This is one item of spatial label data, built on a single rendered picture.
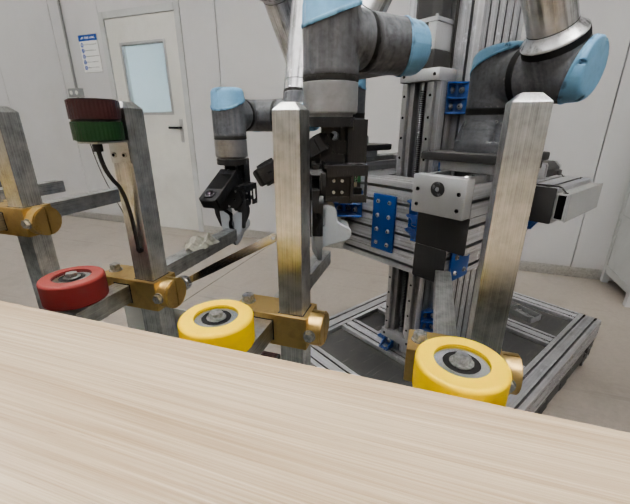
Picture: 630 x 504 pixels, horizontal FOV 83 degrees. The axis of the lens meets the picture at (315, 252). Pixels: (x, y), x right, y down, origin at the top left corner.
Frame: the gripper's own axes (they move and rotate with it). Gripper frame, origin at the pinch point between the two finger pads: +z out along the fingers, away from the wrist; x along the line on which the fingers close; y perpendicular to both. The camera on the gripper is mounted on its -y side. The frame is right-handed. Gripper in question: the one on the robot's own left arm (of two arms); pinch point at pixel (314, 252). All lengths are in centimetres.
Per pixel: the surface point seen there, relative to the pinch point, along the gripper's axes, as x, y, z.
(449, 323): -7.9, 19.6, 8.6
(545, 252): 197, 185, 74
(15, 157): 9, -49, -14
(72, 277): -7.3, -33.4, 0.6
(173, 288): -0.9, -22.6, 5.6
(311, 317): -9.4, -0.8, 6.3
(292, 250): -9.2, -3.3, -3.6
